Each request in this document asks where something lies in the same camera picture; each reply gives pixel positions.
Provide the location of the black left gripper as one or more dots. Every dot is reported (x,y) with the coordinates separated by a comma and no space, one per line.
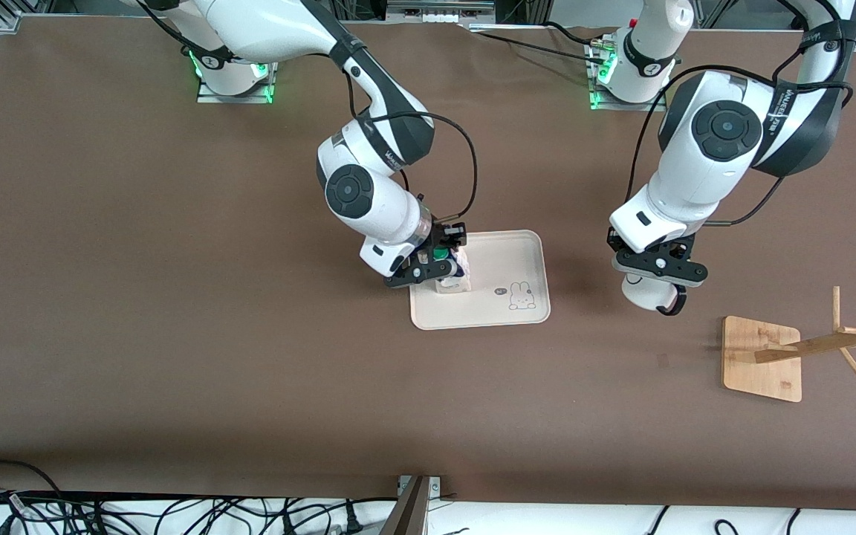
(613,241)

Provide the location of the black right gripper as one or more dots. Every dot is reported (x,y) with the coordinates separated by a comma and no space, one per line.
(446,236)

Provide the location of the white smiley face cup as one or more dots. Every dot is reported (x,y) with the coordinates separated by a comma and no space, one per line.
(647,293)

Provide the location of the blue white milk carton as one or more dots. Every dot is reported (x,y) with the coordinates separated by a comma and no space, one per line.
(454,276)

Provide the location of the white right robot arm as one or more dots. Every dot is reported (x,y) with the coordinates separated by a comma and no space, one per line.
(368,186)

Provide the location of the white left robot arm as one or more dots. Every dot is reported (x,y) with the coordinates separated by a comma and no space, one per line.
(718,141)

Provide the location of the cream rabbit print tray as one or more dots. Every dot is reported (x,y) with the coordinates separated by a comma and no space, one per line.
(510,297)

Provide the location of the wooden mug stand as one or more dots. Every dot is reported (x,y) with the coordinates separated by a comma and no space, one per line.
(759,364)

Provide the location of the grey power strip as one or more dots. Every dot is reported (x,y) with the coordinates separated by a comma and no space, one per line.
(439,9)

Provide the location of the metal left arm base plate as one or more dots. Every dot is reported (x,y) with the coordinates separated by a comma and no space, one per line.
(606,106)

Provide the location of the metal frame bracket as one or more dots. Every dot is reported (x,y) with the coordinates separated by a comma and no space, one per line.
(414,505)

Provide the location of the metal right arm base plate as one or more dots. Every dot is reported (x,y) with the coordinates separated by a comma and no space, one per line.
(238,95)

